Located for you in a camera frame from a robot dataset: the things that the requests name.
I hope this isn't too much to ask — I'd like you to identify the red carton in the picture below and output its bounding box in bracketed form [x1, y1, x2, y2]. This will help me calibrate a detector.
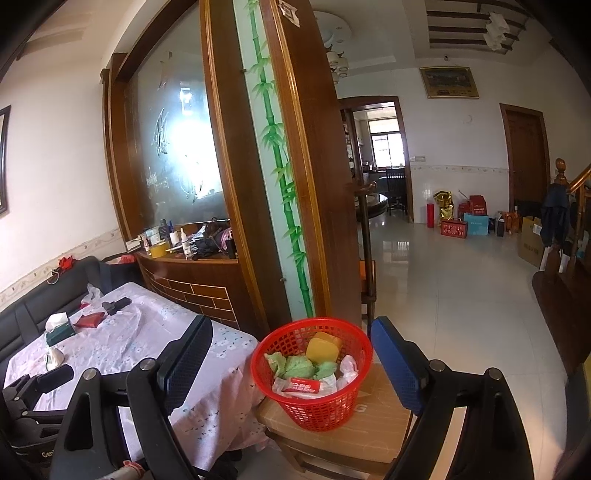
[281, 376, 324, 395]

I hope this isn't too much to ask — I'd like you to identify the dark dining chair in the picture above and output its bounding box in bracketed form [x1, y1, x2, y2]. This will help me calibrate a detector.
[385, 167, 408, 215]

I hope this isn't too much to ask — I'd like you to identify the yellow box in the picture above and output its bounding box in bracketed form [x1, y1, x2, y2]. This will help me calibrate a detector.
[305, 331, 343, 367]

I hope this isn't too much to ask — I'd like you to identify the wooden door frame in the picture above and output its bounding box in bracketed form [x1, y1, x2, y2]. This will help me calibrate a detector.
[341, 96, 415, 222]

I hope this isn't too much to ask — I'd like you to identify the ceiling chandelier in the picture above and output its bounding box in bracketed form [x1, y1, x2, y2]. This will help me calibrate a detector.
[314, 11, 354, 86]

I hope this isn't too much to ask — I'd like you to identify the gold framed picture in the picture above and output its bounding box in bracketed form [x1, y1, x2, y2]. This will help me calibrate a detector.
[419, 66, 480, 99]

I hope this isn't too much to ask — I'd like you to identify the red spotted plastic bag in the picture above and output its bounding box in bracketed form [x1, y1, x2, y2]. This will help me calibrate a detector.
[272, 374, 338, 398]

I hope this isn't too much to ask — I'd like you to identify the wooden door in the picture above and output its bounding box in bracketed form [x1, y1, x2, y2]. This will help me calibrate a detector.
[500, 104, 552, 215]

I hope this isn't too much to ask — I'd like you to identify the blue gift box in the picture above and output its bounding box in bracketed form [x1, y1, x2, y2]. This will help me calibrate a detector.
[463, 213, 490, 237]

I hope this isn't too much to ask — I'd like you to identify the black leather sofa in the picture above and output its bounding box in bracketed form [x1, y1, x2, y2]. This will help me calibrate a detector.
[0, 256, 112, 361]

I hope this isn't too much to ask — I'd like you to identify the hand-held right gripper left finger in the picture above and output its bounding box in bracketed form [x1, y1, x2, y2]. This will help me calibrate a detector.
[48, 315, 214, 480]

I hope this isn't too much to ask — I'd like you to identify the green knitted cloth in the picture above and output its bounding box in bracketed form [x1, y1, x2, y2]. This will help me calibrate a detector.
[265, 351, 340, 381]

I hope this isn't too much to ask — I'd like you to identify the wooden chair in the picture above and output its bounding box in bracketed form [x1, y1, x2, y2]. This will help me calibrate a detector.
[263, 182, 416, 476]

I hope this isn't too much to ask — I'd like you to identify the round wooden table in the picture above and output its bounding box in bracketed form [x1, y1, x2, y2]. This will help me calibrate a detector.
[353, 191, 391, 222]

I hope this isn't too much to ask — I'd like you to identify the red plastic basket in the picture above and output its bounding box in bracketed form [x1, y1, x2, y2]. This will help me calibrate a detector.
[250, 317, 374, 432]

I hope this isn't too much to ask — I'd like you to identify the white ceiling lamp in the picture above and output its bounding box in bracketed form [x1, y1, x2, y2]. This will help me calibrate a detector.
[485, 11, 511, 49]

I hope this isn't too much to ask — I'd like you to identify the large brown cardboard box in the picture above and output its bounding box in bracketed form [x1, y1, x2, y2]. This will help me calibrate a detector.
[517, 216, 546, 268]

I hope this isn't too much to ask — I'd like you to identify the dark jacket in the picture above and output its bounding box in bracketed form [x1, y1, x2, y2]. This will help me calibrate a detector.
[541, 182, 573, 250]

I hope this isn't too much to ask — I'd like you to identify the black handbag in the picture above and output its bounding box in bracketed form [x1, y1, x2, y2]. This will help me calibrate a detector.
[191, 219, 232, 257]

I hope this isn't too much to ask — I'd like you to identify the gold gift bag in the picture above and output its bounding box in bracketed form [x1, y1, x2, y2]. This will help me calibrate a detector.
[434, 189, 458, 222]

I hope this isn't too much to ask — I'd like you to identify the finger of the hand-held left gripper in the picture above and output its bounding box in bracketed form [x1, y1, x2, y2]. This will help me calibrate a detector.
[36, 364, 75, 393]

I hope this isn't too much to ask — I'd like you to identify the wooden stair railing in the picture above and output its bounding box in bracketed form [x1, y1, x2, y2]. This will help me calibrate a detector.
[531, 158, 591, 370]

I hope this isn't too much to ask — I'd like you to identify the green tissue box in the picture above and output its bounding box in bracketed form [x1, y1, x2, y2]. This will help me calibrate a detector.
[45, 312, 75, 346]

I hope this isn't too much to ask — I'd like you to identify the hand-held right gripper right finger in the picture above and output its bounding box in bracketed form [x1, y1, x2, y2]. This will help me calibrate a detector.
[369, 316, 541, 480]

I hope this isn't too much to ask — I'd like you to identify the thin white plastic bag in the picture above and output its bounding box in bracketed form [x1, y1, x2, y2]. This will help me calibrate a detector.
[81, 284, 109, 310]

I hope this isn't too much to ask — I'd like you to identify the floral lilac tablecloth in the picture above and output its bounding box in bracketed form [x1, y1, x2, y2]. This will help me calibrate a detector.
[2, 282, 273, 472]

